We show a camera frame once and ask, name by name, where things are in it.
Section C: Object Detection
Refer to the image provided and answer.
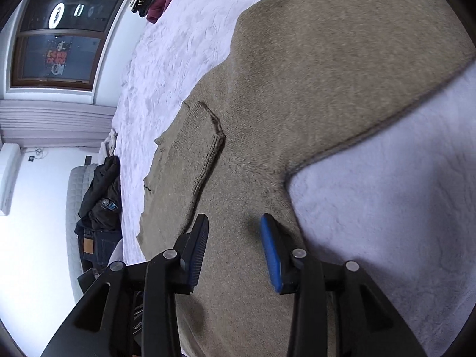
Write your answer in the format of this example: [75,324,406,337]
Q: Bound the grey pleated curtain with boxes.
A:
[1,99,116,148]

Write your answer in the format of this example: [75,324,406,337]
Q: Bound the dark framed window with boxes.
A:
[10,0,123,91]

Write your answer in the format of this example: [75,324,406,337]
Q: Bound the white air conditioner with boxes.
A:
[0,143,21,216]

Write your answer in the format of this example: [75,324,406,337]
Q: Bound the lavender fluffy bed blanket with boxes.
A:
[113,0,475,356]

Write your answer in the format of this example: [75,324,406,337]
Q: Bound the olive brown knit sweater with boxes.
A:
[138,0,475,356]

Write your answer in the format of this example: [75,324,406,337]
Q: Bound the dark blue jeans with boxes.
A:
[74,219,122,272]

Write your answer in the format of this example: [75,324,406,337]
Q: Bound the grey quilted headboard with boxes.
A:
[64,163,99,304]

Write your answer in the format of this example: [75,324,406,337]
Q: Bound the black jacket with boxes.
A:
[78,156,122,231]

